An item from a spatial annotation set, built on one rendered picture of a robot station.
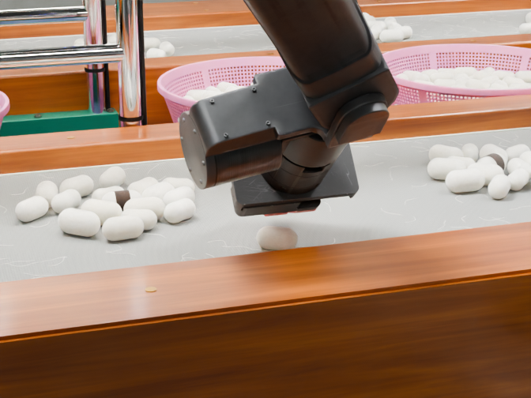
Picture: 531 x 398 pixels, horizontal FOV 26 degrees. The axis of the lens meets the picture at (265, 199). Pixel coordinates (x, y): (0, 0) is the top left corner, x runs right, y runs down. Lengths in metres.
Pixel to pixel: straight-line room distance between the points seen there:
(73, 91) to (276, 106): 0.72
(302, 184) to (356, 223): 0.13
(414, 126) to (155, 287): 0.52
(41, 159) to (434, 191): 0.39
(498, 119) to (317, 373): 0.56
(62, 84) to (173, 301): 0.72
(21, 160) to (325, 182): 0.36
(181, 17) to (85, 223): 0.93
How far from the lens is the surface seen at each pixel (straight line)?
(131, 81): 1.22
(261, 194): 0.90
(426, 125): 1.27
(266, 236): 0.94
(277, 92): 0.80
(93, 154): 1.17
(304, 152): 0.83
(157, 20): 1.85
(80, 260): 0.94
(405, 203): 1.06
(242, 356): 0.80
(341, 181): 0.92
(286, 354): 0.81
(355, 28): 0.70
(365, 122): 0.76
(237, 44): 1.75
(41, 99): 1.48
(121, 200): 1.02
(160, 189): 1.04
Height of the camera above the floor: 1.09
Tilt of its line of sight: 19 degrees down
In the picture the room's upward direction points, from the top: straight up
